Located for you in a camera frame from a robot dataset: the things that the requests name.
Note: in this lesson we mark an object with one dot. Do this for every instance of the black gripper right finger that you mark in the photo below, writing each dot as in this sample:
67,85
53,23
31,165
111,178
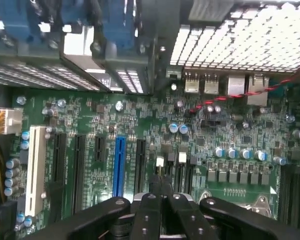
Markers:
185,217

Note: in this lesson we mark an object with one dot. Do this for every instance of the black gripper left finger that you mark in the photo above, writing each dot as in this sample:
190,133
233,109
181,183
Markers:
147,215

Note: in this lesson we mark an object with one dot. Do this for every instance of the RAM slot with black latch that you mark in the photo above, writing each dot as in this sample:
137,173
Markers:
171,162
193,172

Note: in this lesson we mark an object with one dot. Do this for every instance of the RAM slot with white latch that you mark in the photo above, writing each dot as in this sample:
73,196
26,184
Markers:
182,165
160,161

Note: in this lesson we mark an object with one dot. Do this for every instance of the black RAM slot bank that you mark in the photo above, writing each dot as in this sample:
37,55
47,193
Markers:
295,192

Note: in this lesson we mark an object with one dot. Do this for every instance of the long black expansion slot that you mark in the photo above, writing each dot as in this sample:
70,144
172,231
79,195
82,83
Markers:
140,162
59,157
80,170

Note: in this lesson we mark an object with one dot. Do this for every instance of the blue expansion slot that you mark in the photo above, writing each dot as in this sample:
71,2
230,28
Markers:
120,165

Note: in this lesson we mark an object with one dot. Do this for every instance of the metal CPU socket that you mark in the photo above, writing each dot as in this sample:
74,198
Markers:
250,202

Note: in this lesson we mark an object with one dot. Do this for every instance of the blue topped capacitor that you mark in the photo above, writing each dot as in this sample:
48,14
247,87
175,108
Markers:
245,153
183,129
231,153
173,127
219,152
260,155

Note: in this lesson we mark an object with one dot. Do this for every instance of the short black expansion slot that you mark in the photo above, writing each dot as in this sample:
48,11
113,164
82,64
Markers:
100,148

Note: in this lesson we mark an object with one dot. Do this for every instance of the green motherboard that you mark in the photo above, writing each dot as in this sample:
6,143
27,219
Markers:
140,120

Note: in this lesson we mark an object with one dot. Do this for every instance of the white expansion slot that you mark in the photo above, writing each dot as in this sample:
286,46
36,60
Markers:
36,165

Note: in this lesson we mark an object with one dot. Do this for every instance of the silver USB port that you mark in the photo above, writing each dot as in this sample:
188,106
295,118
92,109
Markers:
211,84
192,83

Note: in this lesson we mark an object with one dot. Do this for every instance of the white power connector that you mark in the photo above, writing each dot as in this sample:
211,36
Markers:
11,121

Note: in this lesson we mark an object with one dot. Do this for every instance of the metal PC case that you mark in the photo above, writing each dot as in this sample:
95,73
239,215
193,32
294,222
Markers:
252,42

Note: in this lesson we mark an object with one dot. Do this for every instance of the blue plastic card retainer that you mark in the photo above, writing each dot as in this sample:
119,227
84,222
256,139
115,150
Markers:
120,27

